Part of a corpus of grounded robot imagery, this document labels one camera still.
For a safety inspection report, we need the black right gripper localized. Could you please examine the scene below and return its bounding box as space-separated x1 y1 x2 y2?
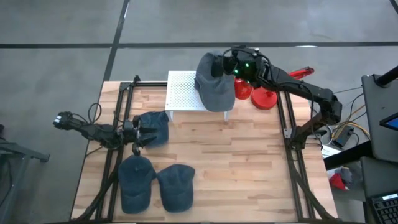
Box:
222 45 268 84

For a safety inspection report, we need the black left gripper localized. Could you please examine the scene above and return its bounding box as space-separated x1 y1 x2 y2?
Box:
119 115 158 149

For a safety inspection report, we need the blue denim baseball cap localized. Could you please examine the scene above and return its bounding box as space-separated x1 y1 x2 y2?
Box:
136 110 170 147
118 154 157 215
156 164 196 213

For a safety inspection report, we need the grey denim baseball cap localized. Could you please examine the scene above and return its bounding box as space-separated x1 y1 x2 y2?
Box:
194 51 236 113

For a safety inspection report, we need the red round disc stand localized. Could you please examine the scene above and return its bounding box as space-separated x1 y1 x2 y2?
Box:
251 86 279 110
233 78 253 100

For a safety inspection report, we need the white perforated metal shelf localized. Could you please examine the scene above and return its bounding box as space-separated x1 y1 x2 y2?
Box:
164 70 231 122

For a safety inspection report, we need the red bar clamp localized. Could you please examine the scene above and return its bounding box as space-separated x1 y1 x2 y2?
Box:
287 66 315 80

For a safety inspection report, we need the grey metal stand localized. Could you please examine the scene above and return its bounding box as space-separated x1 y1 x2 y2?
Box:
0 124 50 224

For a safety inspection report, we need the white paper sheet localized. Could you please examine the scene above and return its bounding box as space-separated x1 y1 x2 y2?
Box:
320 144 342 159

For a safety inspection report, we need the black power box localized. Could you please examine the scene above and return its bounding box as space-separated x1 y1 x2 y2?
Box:
331 126 355 149

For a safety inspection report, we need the red cloth item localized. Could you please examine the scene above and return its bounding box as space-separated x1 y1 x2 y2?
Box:
328 172 346 191

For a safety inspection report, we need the black monitor pole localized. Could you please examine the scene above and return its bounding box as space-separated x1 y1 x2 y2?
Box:
374 65 398 88

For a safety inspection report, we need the grey glove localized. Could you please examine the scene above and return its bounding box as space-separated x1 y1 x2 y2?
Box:
340 167 354 185

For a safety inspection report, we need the grey monitor back panel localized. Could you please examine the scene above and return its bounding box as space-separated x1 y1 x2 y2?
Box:
361 73 398 163

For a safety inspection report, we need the blue lit screen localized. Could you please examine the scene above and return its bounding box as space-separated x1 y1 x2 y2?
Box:
379 113 398 131

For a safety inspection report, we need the dark grey side desk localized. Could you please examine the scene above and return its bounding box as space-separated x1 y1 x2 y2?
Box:
359 156 398 200

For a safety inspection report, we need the black keyboard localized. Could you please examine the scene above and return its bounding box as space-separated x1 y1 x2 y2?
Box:
368 192 398 224

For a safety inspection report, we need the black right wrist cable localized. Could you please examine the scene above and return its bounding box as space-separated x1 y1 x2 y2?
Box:
221 47 239 75

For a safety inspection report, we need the black aluminium rail frame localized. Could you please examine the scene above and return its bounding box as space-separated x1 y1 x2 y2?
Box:
71 74 169 223
275 90 338 223

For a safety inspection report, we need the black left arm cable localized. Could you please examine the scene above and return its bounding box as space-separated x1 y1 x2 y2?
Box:
88 102 103 124

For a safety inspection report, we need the yellow cable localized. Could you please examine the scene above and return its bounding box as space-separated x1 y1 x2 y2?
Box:
331 120 371 141

